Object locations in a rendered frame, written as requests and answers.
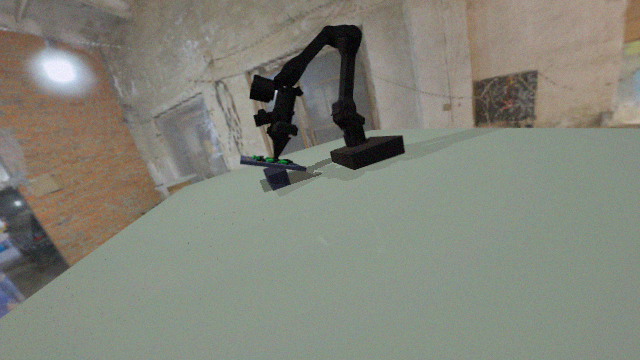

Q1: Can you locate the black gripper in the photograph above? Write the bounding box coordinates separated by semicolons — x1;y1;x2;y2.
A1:
266;104;298;159

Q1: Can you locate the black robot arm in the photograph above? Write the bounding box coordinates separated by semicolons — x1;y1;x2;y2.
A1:
249;25;368;148

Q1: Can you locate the dark blue switch panel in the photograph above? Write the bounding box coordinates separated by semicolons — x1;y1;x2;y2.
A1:
240;155;307;191

